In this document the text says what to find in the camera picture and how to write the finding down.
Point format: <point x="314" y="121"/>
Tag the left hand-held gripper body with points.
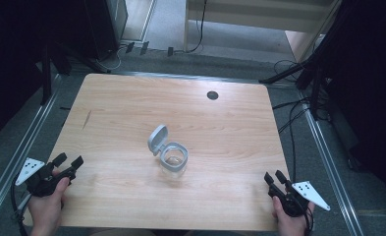
<point x="40" y="178"/>

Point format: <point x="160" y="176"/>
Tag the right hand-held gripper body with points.
<point x="298" y="196"/>

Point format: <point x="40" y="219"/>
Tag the clear jar with grey flip lid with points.
<point x="168" y="150"/>

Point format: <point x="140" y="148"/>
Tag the person's right hand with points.
<point x="290" y="219"/>

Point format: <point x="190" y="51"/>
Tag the person's left hand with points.
<point x="49" y="206"/>

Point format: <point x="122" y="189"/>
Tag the black metal stand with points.
<point x="53" y="62"/>
<point x="308" y="69"/>

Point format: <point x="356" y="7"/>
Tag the grey table grommet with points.
<point x="212" y="95"/>

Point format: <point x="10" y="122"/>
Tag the dark cabinet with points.
<point x="107" y="26"/>

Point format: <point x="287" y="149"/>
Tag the aluminium floor rail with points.
<point x="331" y="170"/>
<point x="20" y="154"/>

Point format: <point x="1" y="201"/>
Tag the white shelf frame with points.
<point x="256" y="19"/>

